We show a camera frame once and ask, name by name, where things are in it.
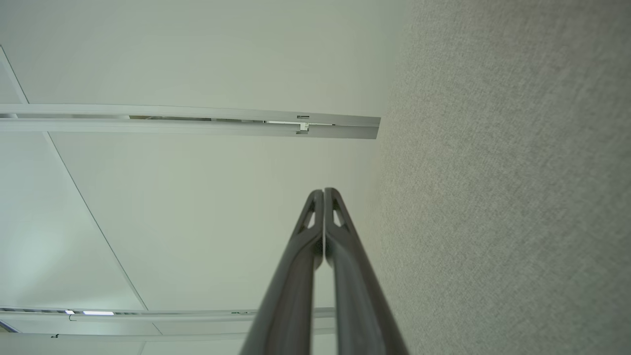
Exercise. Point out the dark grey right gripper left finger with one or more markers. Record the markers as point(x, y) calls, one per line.
point(291, 296)

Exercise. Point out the grey double partition post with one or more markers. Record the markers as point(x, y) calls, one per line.
point(197, 129)

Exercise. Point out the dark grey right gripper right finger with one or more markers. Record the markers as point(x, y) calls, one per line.
point(360, 305)

